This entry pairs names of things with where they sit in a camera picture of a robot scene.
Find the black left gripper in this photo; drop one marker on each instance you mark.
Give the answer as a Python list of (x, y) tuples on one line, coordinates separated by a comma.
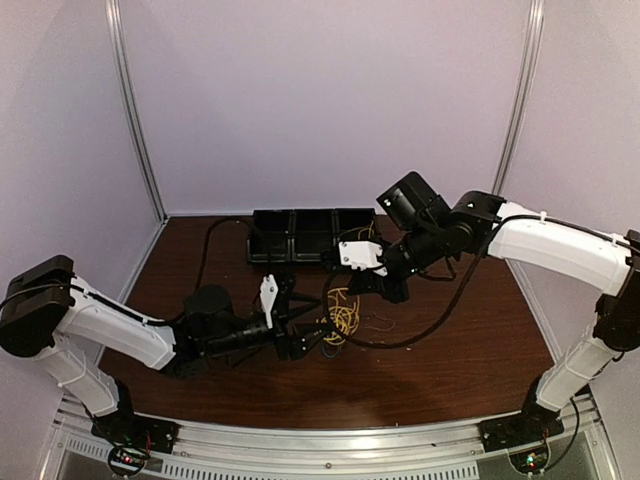
[(294, 343)]

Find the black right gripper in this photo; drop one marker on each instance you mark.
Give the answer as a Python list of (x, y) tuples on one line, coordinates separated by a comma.
[(369, 282)]

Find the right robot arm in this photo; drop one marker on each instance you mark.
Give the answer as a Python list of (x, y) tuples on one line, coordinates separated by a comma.
[(483, 224)]

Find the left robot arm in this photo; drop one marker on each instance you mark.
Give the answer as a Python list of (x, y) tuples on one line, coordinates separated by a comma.
[(48, 304)]

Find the black three-compartment bin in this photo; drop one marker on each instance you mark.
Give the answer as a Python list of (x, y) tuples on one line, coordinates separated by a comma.
[(306, 236)]

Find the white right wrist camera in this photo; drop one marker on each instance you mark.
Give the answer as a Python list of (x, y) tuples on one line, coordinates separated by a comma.
[(362, 255)]

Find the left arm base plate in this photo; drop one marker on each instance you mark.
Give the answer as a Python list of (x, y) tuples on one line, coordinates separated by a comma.
[(142, 433)]

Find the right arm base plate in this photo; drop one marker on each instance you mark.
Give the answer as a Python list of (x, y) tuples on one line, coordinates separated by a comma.
[(515, 430)]

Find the aluminium right corner post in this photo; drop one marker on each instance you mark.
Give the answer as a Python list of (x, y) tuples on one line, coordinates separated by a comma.
[(529, 60)]

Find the aluminium corner post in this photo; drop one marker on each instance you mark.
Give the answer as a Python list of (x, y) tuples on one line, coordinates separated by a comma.
[(529, 60), (131, 111)]

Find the aluminium front rail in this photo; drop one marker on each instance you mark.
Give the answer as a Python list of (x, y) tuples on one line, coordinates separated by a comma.
[(446, 450)]

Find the aluminium left corner post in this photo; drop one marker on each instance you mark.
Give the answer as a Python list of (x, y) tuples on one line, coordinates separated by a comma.
[(131, 111)]

